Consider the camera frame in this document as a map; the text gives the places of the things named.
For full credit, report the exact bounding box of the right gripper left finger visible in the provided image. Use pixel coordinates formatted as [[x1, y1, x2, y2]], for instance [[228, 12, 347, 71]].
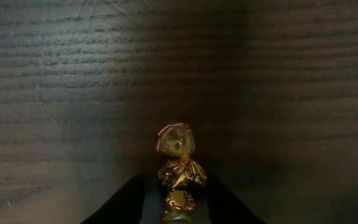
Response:
[[79, 175, 146, 224]]

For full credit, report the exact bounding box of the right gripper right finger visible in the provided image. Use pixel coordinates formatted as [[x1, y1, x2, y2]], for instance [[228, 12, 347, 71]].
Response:
[[206, 176, 267, 224]]

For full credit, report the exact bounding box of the gold candy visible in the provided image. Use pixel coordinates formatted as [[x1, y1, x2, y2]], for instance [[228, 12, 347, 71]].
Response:
[[155, 120, 208, 224]]

